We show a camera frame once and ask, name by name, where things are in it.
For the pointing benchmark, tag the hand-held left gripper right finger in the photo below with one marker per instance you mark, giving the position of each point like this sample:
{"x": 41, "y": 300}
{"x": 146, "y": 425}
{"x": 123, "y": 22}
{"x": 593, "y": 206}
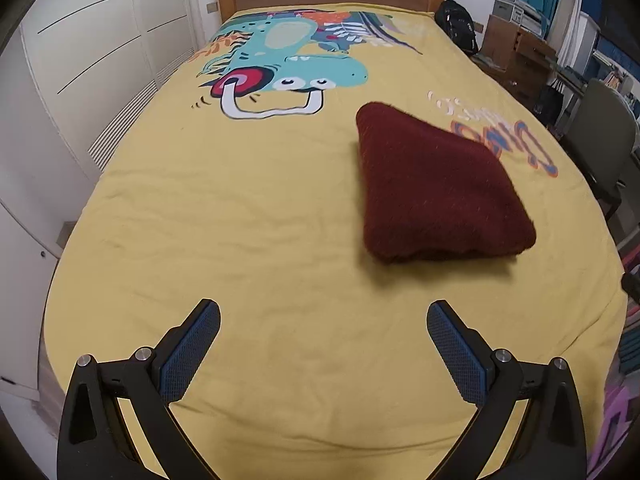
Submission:
{"x": 457, "y": 355}

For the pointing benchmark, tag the dark bag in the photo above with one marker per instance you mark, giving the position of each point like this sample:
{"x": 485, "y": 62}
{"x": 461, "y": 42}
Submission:
{"x": 552, "y": 102}

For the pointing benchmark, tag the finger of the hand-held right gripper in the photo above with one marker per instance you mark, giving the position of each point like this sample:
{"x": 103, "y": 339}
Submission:
{"x": 632, "y": 285}

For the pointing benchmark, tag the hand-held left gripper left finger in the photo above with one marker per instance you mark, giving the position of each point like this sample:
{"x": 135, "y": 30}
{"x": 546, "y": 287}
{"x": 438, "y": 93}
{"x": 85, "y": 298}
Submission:
{"x": 192, "y": 355}

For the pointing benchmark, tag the yellow printed blanket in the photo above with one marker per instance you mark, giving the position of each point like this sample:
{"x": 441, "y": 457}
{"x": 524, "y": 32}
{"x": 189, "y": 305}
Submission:
{"x": 250, "y": 235}

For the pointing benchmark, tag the wall switch plate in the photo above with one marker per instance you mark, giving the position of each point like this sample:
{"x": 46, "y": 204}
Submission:
{"x": 213, "y": 6}

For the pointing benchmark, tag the grey chair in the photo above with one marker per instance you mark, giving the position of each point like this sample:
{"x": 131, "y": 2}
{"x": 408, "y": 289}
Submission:
{"x": 600, "y": 125}

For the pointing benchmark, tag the wooden drawer cabinet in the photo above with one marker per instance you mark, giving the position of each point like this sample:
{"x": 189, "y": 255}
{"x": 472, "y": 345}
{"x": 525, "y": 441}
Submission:
{"x": 510, "y": 55}

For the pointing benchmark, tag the dark red towel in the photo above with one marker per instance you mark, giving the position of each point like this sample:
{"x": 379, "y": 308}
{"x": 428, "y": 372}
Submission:
{"x": 430, "y": 195}

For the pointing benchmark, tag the black backpack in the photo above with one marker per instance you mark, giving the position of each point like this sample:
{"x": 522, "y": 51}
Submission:
{"x": 457, "y": 22}

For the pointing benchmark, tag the colourful foam floor mat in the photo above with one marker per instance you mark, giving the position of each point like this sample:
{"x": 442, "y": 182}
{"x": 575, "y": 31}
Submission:
{"x": 617, "y": 435}

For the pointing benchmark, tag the grey printer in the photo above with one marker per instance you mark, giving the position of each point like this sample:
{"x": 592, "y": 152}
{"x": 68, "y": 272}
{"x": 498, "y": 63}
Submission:
{"x": 515, "y": 7}

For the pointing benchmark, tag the white wardrobe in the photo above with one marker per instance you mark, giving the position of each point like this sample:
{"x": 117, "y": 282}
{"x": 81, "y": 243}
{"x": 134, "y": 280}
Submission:
{"x": 75, "y": 35}

